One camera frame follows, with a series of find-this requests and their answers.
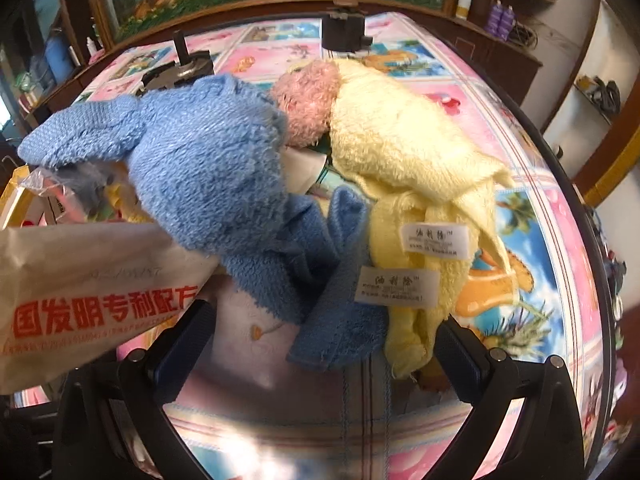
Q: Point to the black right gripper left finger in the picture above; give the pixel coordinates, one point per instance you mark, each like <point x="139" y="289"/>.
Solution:
<point x="149" y="379"/>

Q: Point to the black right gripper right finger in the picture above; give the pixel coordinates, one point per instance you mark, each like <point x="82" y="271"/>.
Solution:
<point x="546" y="442"/>

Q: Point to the white packet red text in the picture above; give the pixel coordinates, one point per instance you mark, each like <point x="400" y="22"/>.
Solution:
<point x="70" y="293"/>

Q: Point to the light blue towel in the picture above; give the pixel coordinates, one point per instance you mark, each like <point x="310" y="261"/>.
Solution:
<point x="205" y="161"/>

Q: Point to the yellow towel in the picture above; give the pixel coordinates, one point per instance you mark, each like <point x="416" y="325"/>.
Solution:
<point x="434" y="194"/>

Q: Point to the pink fluffy cloth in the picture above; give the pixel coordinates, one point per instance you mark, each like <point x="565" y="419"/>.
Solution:
<point x="306" y="97"/>

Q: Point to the colourful cartoon tablecloth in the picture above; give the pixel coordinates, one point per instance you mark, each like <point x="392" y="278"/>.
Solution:
<point x="246" y="411"/>

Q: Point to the black device on table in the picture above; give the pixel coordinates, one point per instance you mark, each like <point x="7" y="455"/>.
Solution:
<point x="343" y="28"/>

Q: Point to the purple bottle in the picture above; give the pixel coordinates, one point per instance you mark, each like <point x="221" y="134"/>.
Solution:
<point x="500" y="22"/>

